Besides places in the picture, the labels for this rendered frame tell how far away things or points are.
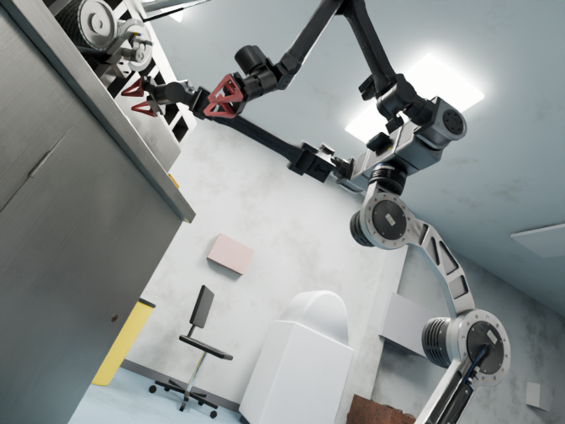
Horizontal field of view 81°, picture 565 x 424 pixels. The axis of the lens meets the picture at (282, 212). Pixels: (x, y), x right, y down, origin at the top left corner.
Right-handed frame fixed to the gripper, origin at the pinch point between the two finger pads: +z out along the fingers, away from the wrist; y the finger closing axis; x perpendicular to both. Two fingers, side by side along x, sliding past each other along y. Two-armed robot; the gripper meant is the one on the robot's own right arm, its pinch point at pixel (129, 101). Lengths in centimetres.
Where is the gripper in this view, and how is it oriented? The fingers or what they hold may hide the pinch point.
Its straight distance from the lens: 116.3
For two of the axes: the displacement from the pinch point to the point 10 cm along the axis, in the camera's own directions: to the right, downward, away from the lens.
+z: -9.9, 1.6, 0.4
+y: 1.1, 4.7, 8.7
